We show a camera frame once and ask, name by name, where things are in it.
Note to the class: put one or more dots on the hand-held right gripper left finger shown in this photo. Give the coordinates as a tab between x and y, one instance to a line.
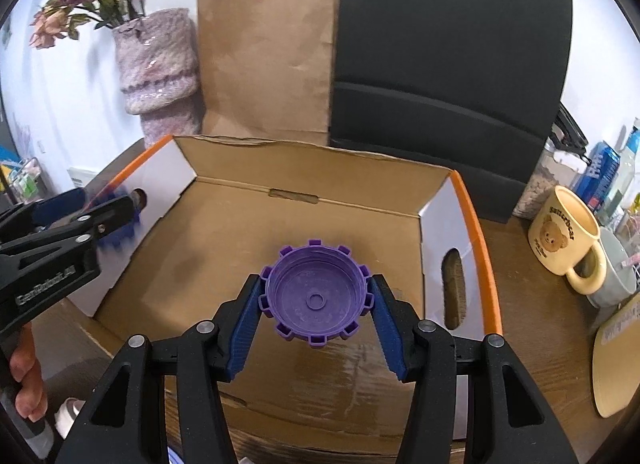
245	329

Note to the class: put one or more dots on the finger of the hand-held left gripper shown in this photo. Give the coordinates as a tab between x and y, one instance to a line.
117	231
57	204

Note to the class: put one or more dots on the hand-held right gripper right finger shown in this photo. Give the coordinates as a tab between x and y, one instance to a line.
387	329

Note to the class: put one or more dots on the purple notched plastic cap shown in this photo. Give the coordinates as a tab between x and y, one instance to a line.
315	294

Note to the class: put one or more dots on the orange-edged cardboard box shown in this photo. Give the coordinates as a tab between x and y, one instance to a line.
300	224

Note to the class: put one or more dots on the purple-rimmed white round jar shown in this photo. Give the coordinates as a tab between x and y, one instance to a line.
172	458

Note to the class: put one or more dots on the person's left hand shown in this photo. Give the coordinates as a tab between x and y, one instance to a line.
27	369

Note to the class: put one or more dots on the white flat board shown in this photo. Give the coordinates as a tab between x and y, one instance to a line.
80	177

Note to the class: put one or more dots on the cluttered storage cart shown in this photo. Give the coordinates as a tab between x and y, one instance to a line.
22	179

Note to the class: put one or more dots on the pink mottled vase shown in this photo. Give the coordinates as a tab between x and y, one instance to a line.
155	69

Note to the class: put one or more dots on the yellow bear mug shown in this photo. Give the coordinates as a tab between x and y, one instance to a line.
555	234

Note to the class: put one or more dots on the glass jar with grains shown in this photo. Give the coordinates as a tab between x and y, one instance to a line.
537	184

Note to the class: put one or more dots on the brown paper bag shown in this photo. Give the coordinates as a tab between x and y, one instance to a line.
265	59

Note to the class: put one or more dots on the grey ceramic bowl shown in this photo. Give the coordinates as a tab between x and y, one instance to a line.
615	284

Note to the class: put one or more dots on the cream yellow thermos jug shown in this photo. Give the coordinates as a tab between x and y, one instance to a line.
617	379

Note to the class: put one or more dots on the blue drink can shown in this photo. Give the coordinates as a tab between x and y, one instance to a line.
597	169

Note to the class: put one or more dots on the black paper bag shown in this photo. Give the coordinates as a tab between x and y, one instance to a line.
440	69

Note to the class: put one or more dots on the black folded object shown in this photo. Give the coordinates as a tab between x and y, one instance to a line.
570	129

